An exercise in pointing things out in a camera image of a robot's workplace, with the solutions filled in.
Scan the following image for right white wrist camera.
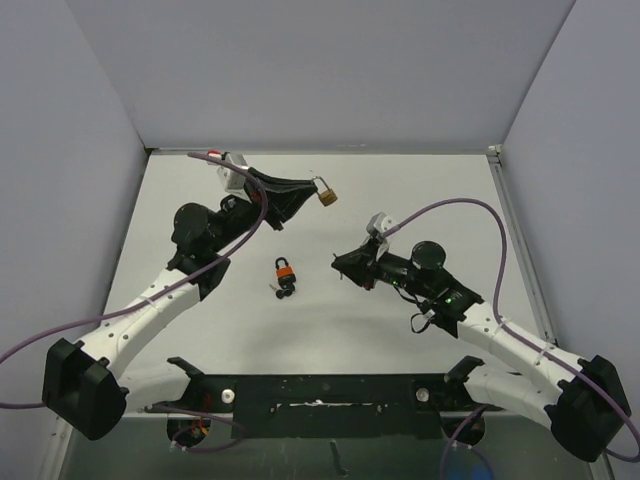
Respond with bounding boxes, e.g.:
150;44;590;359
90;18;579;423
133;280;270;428
366;212;397;241

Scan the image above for brass padlock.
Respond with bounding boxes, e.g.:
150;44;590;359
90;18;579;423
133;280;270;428
312;176;338;207

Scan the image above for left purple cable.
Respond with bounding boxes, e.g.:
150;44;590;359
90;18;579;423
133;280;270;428
0;152;269;410

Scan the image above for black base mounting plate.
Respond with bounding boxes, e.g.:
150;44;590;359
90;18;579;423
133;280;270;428
164;373;478;439

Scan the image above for black head keys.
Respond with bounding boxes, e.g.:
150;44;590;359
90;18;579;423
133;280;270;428
269;283;295;300

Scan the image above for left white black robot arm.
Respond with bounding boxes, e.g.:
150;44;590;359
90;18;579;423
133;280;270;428
42;168;318;440

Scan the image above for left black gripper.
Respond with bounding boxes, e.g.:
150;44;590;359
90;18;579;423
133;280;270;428
208;168;316;253

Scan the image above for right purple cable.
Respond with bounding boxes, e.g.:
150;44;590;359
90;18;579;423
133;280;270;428
384;198;640;461

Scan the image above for purple cable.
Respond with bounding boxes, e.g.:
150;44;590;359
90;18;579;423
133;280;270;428
384;198;640;461
0;152;269;410

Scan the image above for orange black padlock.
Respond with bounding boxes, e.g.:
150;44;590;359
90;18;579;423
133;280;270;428
275;257;297;288

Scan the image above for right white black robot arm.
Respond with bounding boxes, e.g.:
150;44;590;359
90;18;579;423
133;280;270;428
331;237;631;462

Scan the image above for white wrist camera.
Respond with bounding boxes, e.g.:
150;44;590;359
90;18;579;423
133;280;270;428
217;152;248;198
366;212;397;241

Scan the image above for aluminium frame rail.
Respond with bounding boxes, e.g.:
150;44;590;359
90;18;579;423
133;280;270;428
487;144;614;480

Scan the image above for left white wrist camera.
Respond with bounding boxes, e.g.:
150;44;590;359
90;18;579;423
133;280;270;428
217;152;248;198

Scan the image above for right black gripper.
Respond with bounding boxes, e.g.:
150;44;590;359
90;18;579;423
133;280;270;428
334;236;432;298

